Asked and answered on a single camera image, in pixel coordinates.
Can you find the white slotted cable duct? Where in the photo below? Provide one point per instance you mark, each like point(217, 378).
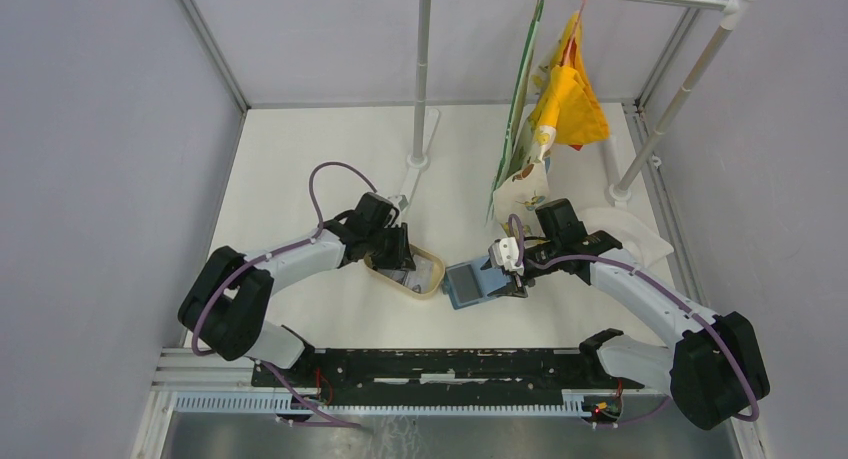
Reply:
point(283, 403)

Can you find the silver VIP credit card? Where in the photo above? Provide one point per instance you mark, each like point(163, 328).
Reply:
point(420, 282)

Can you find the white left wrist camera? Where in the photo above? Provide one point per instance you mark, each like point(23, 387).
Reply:
point(399, 202)

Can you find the white crumpled cloth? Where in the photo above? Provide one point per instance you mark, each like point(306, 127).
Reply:
point(645, 245)

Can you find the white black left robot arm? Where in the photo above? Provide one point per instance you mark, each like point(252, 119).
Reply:
point(227, 304)

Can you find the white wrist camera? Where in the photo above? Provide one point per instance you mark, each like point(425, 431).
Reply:
point(496, 251)
point(399, 202)

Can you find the silver white clothes rack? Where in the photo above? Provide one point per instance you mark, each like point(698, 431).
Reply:
point(618, 193)

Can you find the white cartoon print garment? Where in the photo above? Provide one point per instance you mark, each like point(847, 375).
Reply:
point(521, 184)

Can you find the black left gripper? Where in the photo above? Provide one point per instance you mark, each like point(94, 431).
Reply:
point(401, 258)

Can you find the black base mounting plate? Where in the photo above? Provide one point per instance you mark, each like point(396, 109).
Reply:
point(443, 377)

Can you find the green clothes hanger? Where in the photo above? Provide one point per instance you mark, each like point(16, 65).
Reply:
point(520, 92)

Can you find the yellow child shirt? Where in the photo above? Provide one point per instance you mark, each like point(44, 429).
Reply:
point(573, 105)

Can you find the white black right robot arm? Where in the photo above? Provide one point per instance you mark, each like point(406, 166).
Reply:
point(709, 365)

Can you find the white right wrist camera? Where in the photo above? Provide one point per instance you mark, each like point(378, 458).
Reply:
point(496, 251)

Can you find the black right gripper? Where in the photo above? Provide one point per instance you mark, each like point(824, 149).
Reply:
point(518, 288)

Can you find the mint cartoon print cloth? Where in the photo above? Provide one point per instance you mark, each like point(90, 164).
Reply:
point(518, 105)

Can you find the beige oval card tray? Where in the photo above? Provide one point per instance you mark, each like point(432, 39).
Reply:
point(423, 260)

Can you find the pink clothes hanger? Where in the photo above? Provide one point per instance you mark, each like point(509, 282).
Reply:
point(569, 43)

